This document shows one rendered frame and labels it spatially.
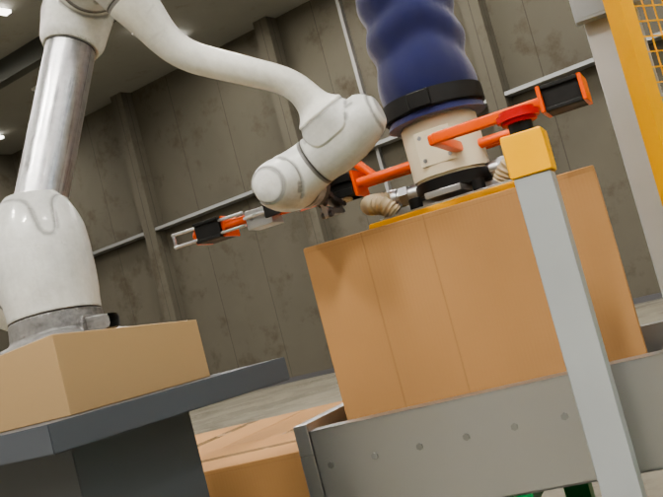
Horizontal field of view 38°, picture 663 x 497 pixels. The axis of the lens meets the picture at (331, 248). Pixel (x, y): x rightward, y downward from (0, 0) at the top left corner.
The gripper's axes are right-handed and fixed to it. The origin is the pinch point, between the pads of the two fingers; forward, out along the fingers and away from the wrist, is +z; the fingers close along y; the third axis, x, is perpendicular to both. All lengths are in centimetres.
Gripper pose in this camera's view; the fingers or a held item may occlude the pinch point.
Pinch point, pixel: (339, 190)
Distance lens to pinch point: 218.5
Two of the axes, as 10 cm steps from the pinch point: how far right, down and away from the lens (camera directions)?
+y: 2.6, 9.6, -0.7
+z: 3.4, -0.3, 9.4
